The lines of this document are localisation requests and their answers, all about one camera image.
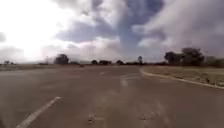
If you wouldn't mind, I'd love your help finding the grey asphalt road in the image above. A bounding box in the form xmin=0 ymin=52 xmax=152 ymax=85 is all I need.
xmin=0 ymin=64 xmax=224 ymax=128

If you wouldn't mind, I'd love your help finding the dry grass field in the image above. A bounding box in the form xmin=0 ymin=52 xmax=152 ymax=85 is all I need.
xmin=142 ymin=65 xmax=224 ymax=88

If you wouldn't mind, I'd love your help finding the white painted road line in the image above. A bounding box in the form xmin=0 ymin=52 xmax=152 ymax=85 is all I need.
xmin=15 ymin=96 xmax=63 ymax=128

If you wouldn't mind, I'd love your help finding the dry grass strip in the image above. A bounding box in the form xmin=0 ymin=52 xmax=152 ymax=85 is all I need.
xmin=0 ymin=63 xmax=84 ymax=72

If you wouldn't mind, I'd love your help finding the pale concrete kerb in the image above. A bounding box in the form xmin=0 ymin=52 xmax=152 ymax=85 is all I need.
xmin=139 ymin=67 xmax=224 ymax=90

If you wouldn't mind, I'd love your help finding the row of dark trees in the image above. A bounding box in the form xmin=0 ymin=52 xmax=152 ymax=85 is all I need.
xmin=36 ymin=53 xmax=168 ymax=66

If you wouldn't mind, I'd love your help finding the large dark tree cluster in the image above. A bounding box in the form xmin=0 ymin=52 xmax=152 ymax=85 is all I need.
xmin=163 ymin=47 xmax=206 ymax=67

